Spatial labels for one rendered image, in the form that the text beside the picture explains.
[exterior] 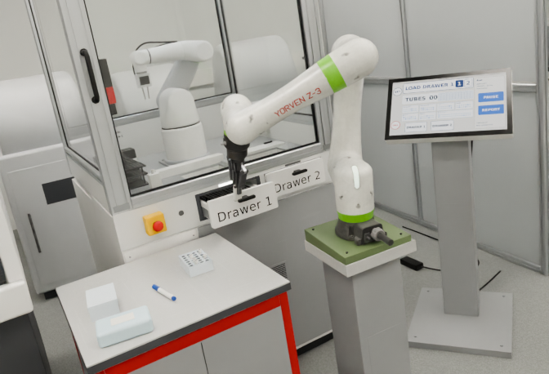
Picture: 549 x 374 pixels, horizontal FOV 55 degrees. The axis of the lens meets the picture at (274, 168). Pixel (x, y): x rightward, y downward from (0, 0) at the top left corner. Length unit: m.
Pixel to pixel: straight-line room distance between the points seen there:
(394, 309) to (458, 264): 0.78
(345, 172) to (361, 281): 0.37
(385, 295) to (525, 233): 1.51
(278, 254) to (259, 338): 0.71
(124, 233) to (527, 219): 2.15
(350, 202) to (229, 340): 0.58
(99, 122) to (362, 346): 1.20
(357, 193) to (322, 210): 0.69
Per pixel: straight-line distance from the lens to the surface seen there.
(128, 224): 2.05
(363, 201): 1.76
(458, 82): 2.45
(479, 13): 3.15
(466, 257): 2.64
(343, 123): 1.85
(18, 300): 1.80
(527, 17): 2.95
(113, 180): 2.00
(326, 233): 1.86
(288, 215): 2.32
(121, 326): 1.56
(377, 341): 1.96
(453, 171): 2.49
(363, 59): 1.64
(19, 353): 1.95
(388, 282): 1.89
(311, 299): 2.53
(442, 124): 2.36
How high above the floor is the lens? 1.53
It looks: 15 degrees down
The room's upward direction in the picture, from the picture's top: 9 degrees counter-clockwise
